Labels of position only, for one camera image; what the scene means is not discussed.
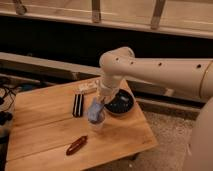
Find dark ceramic bowl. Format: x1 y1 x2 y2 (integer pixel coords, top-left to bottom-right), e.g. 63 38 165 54
105 89 134 116

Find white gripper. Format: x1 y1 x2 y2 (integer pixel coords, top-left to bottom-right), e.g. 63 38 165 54
97 80 120 102

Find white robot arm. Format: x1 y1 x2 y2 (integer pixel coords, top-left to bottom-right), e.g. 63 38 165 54
99 47 213 171

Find black cables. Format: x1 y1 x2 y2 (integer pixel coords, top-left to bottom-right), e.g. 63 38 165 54
0 77 21 134

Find black striped rectangular block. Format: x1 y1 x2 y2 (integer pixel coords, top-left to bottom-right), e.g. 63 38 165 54
72 94 84 117

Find clear glass cup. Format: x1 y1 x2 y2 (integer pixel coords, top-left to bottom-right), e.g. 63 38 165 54
88 112 105 132

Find brown wooden oblong object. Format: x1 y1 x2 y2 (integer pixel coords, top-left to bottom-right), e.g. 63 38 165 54
66 136 88 156

